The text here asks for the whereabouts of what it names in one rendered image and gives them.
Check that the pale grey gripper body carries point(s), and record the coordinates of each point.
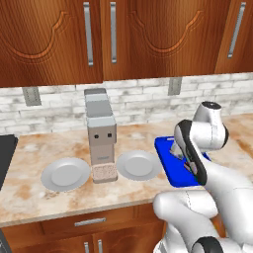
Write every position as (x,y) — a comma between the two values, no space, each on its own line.
(176,152)

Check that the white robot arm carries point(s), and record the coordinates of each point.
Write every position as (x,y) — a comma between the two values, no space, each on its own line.
(227,187)

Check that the blue tray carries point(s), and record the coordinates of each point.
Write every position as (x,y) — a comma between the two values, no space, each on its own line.
(171,164)

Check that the grey round plate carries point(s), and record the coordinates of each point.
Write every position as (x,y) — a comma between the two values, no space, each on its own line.
(139,165)
(66,174)

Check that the grey coffee machine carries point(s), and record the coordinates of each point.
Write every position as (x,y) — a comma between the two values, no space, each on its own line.
(101,138)

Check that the wooden drawer front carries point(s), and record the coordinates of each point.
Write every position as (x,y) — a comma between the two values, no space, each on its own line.
(125,215)

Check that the wooden base cupboard door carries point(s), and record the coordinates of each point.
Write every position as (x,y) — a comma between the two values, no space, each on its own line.
(56,245)
(131,240)

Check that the black hob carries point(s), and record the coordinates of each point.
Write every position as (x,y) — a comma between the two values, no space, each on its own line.
(6,154)

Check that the dark grey oven front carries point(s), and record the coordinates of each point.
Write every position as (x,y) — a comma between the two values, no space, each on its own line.
(4,243)

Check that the grey wall socket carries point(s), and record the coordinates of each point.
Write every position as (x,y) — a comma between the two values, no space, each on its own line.
(32,96)
(174,86)

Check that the wide wooden wall cupboard door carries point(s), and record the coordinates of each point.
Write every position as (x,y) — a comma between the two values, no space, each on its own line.
(164,36)

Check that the narrow wooden wall cupboard door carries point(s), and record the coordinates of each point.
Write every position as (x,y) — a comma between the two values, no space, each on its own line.
(245,36)

